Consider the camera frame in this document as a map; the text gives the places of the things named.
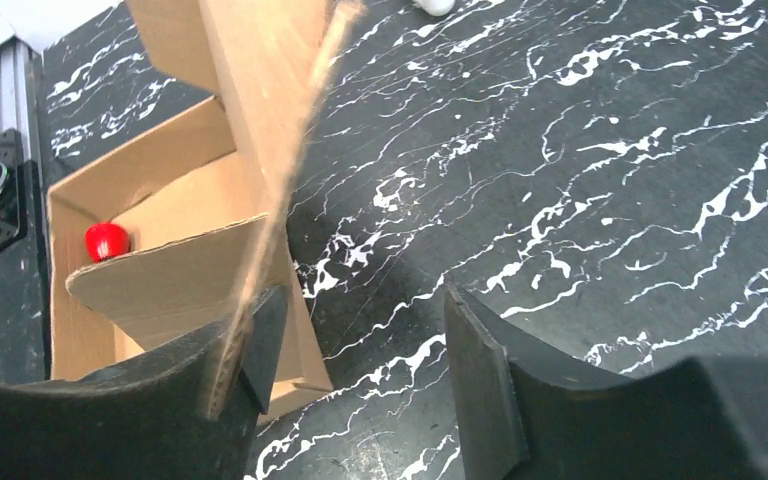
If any red black knob toy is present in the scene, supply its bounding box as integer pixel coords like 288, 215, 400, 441
84, 222, 130, 263

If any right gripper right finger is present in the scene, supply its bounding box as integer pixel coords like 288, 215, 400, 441
443, 286, 768, 479

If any brown cardboard box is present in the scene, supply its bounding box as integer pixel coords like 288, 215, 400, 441
47, 1, 363, 420

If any white pvc pipe frame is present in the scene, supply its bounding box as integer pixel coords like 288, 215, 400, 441
414, 0, 456, 17

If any aluminium rail base frame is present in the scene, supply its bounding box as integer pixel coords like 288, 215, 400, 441
0, 36, 44, 266

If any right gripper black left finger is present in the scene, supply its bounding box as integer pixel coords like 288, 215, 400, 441
0, 286, 289, 479

